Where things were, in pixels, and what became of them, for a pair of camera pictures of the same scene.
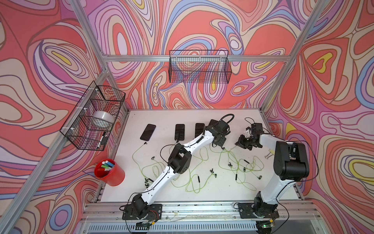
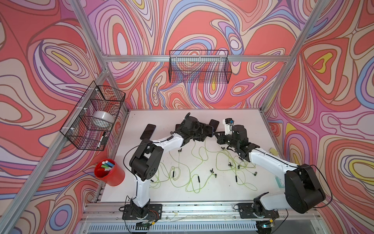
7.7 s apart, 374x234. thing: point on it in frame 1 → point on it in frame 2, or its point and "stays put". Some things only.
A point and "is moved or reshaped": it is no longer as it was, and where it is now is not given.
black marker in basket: (104, 139) stays put
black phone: (148, 132) stays put
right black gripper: (240, 143) → (219, 137)
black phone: (213, 122) stays put
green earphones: (228, 160) is moved or reshaped
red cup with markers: (108, 170) stays put
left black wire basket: (88, 126) stays put
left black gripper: (222, 141) → (201, 126)
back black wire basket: (201, 66) stays put
